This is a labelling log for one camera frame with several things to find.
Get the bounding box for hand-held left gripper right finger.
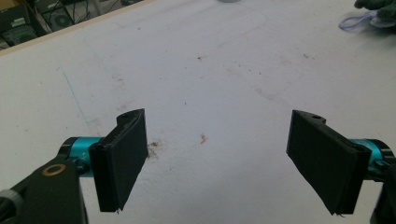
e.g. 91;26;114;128
286;109;396;216

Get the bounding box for dark electronic equipment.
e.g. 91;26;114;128
0;0;144;51

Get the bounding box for pale purple elastic loop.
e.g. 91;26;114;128
338;9;379;32

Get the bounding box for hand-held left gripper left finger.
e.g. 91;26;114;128
59;107;149;214

